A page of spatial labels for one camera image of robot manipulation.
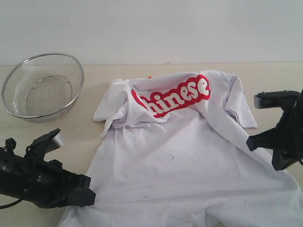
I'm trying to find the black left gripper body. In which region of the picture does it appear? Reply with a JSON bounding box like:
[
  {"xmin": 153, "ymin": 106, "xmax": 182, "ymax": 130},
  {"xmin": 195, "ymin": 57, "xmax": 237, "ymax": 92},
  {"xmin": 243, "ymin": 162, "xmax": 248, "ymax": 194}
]
[{"xmin": 0, "ymin": 148, "xmax": 90, "ymax": 209}]

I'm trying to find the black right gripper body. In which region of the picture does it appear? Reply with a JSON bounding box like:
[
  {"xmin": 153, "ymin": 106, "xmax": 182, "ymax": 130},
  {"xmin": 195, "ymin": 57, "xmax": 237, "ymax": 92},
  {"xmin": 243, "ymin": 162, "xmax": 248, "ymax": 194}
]
[{"xmin": 274, "ymin": 92, "xmax": 303, "ymax": 163}]

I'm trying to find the white t-shirt red lettering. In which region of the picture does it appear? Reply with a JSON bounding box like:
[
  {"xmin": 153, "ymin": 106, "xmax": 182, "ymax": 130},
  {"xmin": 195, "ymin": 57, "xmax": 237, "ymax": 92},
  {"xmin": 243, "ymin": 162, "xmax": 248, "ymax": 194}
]
[{"xmin": 59, "ymin": 70, "xmax": 303, "ymax": 227}]

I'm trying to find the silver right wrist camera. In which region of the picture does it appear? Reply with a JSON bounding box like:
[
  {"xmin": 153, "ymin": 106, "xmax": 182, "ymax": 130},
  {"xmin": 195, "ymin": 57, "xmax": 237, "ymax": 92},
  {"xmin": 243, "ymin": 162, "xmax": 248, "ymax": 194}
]
[{"xmin": 254, "ymin": 90, "xmax": 300, "ymax": 111}]

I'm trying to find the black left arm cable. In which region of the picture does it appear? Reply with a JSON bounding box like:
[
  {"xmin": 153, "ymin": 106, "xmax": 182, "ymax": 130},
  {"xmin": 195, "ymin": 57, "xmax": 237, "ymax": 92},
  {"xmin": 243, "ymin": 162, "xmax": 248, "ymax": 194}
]
[{"xmin": 0, "ymin": 138, "xmax": 31, "ymax": 210}]

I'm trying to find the metal wire mesh basket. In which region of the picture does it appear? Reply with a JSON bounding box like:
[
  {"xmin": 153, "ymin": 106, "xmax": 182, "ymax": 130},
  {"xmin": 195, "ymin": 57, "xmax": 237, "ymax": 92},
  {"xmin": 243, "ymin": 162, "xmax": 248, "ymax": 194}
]
[{"xmin": 1, "ymin": 52, "xmax": 85, "ymax": 123}]

